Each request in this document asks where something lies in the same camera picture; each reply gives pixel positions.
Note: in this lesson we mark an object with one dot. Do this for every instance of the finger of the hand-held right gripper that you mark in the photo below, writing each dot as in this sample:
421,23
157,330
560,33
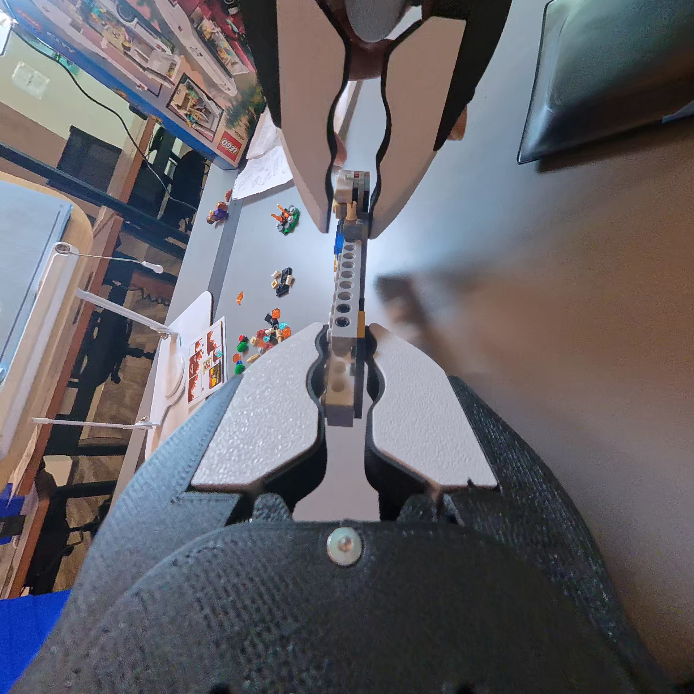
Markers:
417,108
309,81

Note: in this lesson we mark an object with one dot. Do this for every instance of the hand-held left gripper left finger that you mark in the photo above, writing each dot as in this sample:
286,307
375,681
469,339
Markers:
260,423

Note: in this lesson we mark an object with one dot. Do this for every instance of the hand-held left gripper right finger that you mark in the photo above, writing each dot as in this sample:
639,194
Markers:
434,423

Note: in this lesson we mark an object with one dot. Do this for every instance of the grey lego model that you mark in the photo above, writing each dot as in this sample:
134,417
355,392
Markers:
347,303

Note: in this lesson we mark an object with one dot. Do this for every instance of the blue storage bin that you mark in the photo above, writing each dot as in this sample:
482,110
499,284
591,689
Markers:
27,640

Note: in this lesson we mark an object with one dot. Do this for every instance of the pile of small lego pieces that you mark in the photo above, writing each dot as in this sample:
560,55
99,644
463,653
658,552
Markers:
265,339

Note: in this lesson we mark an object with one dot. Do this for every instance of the lego campfire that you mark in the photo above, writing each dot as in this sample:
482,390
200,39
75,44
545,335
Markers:
286,219

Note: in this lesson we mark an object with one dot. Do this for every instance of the black and tan lego cluster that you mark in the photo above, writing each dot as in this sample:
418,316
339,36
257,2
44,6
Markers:
283,282

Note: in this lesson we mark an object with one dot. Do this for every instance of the lego set box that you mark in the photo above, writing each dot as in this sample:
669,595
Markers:
162,65

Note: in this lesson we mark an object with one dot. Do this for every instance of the purple lego minifigure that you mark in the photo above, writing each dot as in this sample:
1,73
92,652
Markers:
218,212

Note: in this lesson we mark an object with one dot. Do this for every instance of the lego instruction booklet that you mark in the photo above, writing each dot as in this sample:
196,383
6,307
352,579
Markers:
27,271

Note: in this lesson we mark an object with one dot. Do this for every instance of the person's right hand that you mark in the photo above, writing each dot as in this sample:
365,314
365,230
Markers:
368,59

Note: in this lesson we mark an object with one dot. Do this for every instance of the sticker sheet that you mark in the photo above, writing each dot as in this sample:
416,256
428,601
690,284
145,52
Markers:
207,363

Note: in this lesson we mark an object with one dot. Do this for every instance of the white printed paper bag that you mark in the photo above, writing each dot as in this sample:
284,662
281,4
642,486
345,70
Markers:
265,168

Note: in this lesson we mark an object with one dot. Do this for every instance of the white book stand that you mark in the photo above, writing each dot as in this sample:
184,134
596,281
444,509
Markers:
176,374

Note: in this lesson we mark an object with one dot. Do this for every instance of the black leather pad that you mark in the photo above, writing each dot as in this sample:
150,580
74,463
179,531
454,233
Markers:
607,81

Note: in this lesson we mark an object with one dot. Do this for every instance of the black office chair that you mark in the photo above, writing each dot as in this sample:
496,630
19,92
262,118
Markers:
184,179

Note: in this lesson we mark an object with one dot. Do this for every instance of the wall outlet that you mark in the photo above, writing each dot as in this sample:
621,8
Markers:
31,79

